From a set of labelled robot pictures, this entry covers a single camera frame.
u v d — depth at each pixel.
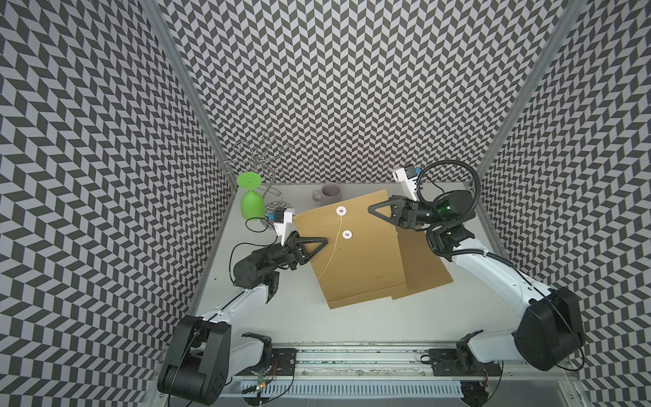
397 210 0.58
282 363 0.73
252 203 0.82
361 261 0.65
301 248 0.59
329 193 1.08
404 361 0.75
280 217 0.59
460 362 0.67
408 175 0.57
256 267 0.55
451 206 0.53
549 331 0.41
